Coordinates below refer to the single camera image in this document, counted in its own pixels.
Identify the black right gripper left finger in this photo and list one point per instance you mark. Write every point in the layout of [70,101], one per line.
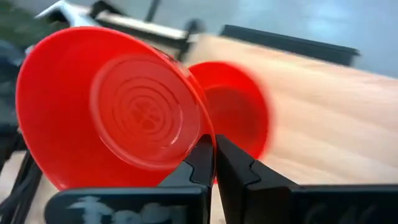
[174,205]

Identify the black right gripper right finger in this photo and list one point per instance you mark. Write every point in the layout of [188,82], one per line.
[280,205]

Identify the red plastic bowl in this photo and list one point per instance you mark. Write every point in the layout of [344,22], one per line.
[236,109]
[93,93]

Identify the wooden shelf board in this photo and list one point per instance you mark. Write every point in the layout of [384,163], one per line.
[326,124]

